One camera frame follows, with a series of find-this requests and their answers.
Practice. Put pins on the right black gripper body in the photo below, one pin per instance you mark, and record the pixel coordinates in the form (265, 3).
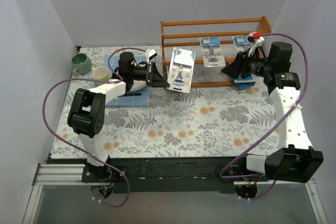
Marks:
(244, 65)

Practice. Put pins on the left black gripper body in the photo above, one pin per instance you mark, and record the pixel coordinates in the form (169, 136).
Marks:
(151, 74)

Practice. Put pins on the white blue harrys razor box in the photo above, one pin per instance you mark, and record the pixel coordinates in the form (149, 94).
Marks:
(244, 83)

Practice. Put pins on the razor blister pack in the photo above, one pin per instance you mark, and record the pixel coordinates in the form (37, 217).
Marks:
(212, 52)
(241, 42)
(181, 70)

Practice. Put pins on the orange wooden shelf rack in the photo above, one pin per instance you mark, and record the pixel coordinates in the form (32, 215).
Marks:
(186, 35)

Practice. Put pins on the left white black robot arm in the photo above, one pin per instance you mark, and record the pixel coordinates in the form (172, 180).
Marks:
(87, 112)

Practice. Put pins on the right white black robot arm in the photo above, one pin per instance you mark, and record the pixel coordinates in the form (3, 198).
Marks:
(295, 159)

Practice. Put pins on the white paper plate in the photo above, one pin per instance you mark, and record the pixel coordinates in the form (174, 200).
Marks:
(137, 85)

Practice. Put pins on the blue checked cloth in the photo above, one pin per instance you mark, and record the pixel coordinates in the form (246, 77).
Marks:
(123, 101)

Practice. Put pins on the pale yellow cup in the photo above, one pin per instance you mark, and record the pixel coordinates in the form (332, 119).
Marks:
(101, 73)

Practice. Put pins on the green ceramic mug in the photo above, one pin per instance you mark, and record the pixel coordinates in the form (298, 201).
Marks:
(81, 64)

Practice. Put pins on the floral table mat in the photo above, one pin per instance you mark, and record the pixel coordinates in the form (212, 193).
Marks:
(220, 121)

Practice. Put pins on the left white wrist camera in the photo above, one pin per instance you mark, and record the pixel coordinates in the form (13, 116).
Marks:
(150, 54)

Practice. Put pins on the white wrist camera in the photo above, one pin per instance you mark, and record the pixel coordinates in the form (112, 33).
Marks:
(255, 40)
(150, 54)

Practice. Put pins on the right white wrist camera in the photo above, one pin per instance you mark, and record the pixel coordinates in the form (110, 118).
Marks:
(255, 40)

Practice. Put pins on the black handled fork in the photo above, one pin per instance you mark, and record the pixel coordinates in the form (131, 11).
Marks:
(132, 94)

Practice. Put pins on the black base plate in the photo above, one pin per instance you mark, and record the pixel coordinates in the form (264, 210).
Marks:
(168, 174)

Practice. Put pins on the aluminium frame rail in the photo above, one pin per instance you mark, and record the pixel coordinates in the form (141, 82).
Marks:
(59, 196)

